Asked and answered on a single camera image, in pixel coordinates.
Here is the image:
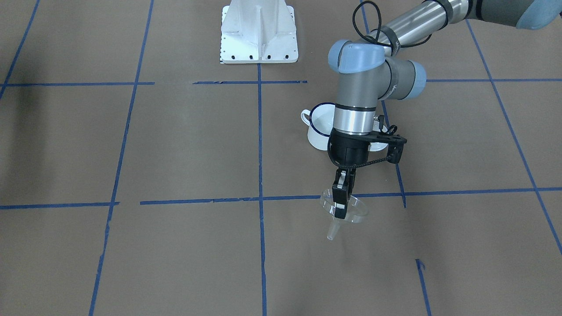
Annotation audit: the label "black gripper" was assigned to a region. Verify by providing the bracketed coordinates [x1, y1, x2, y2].
[328, 129, 371, 219]

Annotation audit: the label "clear glass funnel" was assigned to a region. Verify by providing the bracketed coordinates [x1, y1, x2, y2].
[320, 189, 369, 240]

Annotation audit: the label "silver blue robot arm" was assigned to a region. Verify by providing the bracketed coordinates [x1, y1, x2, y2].
[328, 0, 562, 219]

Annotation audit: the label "white enamel mug lid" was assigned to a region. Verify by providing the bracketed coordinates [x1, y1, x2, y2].
[368, 125, 388, 152]

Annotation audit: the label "white enamel mug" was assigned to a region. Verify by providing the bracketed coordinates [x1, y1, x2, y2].
[300, 103, 335, 151]

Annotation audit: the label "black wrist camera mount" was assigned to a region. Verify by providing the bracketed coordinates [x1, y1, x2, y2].
[373, 115, 407, 164]

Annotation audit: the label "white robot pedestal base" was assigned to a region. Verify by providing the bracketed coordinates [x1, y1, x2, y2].
[220, 0, 299, 64]

